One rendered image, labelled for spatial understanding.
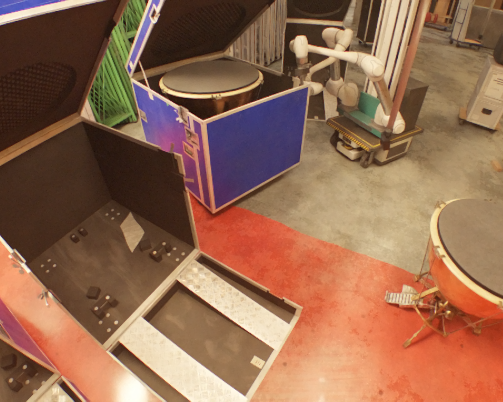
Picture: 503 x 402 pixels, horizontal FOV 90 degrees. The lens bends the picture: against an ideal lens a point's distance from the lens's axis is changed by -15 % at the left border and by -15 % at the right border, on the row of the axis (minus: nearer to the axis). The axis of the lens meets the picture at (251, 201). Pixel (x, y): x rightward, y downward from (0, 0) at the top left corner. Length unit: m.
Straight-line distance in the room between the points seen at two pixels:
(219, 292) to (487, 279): 1.46
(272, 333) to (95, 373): 1.10
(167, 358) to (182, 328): 0.24
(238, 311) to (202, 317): 0.24
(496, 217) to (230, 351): 1.68
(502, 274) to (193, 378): 1.62
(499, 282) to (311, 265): 1.24
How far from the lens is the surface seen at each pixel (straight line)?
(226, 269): 2.02
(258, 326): 1.90
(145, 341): 1.85
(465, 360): 2.29
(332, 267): 2.25
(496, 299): 1.53
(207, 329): 1.94
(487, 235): 1.75
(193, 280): 1.97
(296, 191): 2.77
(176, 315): 2.01
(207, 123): 1.88
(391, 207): 2.89
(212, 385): 1.80
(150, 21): 2.14
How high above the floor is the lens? 1.80
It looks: 43 degrees down
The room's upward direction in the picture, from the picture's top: straight up
